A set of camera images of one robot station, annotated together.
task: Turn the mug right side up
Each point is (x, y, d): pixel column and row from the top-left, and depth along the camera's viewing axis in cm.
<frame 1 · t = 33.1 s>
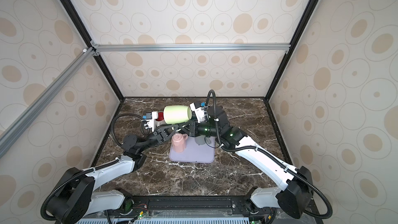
left hand: (180, 130, 65), fingers open
right hand: (180, 127, 67), fingers closed
lavender plastic tray: (194, 153, 94), on the table
grey mug: (200, 140, 93), point 5 cm above the table
pink faceted mug: (179, 141, 87), point 10 cm above the table

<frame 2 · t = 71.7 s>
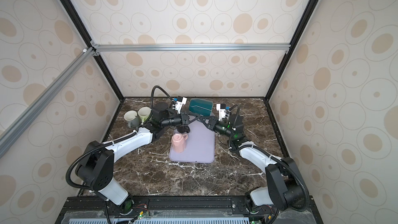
left hand: (202, 117, 73), fingers closed
right hand: (199, 119, 76), fingers closed
grey mug: (132, 118, 99), point 9 cm above the table
dark green mug: (201, 107, 75), point 32 cm above the table
the other named things where they were.

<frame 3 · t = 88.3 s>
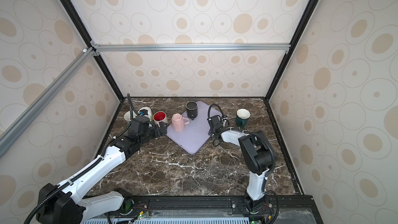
left hand: (164, 124, 80), fingers open
right hand: (215, 130, 100), fingers open
lavender plastic tray: (195, 134, 102), on the table
pink faceted mug: (178, 122, 97), point 9 cm above the table
dark green mug: (242, 116, 101), point 9 cm above the table
black mug: (192, 109, 104), point 9 cm above the table
the other named things where they were.

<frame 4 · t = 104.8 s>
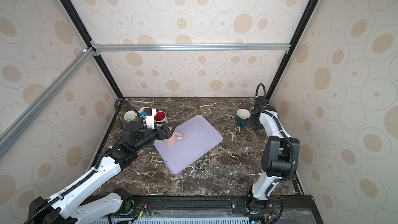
left hand: (174, 122, 71), fingers open
right hand: (259, 123, 92), fingers closed
lavender plastic tray: (199, 136, 103), on the table
pink faceted mug: (172, 142, 96), point 2 cm above the table
